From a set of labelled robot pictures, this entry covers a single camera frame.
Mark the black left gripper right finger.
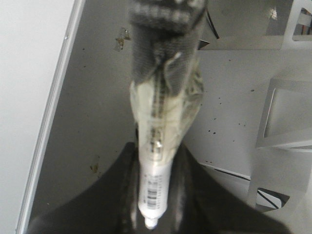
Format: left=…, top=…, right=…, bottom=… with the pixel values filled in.
left=168, top=144, right=290, bottom=234

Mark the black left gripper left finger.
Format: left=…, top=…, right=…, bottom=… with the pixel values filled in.
left=27, top=142, right=138, bottom=234

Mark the white dry-erase marker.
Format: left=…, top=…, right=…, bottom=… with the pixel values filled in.
left=129, top=0, right=207, bottom=230

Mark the white whiteboard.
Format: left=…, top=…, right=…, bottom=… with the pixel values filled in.
left=0, top=0, right=85, bottom=234

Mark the grey metal frame stand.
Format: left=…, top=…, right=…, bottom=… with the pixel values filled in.
left=248, top=71, right=312, bottom=216

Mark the black cable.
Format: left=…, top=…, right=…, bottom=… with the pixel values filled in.
left=206, top=9, right=220, bottom=39

